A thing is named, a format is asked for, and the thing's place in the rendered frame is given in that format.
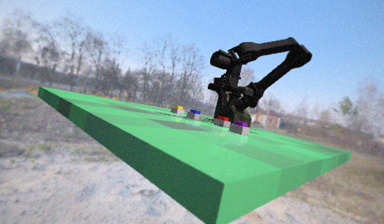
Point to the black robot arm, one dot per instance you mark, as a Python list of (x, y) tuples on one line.
[(297, 57)]

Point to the red button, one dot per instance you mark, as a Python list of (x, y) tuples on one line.
[(222, 121)]

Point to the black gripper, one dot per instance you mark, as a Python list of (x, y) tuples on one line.
[(236, 91)]

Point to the blue button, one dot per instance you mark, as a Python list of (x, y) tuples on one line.
[(193, 114)]

